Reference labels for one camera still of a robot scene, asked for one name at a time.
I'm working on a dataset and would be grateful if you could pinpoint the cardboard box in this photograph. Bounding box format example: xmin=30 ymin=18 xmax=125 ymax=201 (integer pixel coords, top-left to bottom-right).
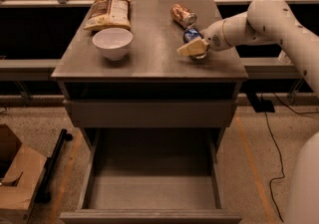
xmin=0 ymin=124 xmax=47 ymax=224

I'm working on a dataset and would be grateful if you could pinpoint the closed grey top drawer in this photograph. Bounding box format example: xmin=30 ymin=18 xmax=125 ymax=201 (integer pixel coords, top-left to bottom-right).
xmin=64 ymin=100 xmax=237 ymax=128

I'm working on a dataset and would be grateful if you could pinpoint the open grey middle drawer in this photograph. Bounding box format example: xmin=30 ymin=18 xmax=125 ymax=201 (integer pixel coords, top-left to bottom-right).
xmin=61 ymin=128 xmax=241 ymax=224

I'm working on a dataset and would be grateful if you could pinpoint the black floor cable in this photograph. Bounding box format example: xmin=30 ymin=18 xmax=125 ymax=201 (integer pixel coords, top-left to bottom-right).
xmin=262 ymin=93 xmax=319 ymax=224

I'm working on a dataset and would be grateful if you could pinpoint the blue pepsi can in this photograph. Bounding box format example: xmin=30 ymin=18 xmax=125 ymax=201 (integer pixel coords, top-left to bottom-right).
xmin=182 ymin=27 xmax=207 ymax=60

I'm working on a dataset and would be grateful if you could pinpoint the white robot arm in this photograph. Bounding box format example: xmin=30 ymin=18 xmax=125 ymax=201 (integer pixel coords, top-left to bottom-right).
xmin=177 ymin=0 xmax=319 ymax=224

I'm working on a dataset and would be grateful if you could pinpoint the black bar on floor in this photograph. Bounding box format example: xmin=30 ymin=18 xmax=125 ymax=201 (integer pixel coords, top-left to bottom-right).
xmin=35 ymin=128 xmax=73 ymax=203

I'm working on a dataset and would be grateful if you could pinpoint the brown chip bag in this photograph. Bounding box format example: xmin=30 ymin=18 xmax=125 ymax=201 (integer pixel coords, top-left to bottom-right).
xmin=84 ymin=0 xmax=132 ymax=31

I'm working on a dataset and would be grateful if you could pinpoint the brown soda can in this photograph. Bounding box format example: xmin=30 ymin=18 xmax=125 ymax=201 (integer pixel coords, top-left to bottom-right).
xmin=170 ymin=4 xmax=197 ymax=29

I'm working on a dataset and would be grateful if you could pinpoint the clear sanitizer bottle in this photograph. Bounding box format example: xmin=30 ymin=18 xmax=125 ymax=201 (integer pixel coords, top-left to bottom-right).
xmin=278 ymin=51 xmax=291 ymax=65

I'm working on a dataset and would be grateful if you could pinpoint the white ceramic bowl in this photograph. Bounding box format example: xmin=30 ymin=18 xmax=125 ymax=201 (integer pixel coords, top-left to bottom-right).
xmin=93 ymin=28 xmax=134 ymax=61

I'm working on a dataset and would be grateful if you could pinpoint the grey drawer cabinet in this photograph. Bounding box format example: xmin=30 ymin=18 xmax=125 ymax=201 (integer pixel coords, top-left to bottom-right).
xmin=52 ymin=0 xmax=248 ymax=143

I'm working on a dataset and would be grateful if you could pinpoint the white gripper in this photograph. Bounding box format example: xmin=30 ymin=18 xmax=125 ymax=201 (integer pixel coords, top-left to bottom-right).
xmin=177 ymin=20 xmax=231 ymax=57

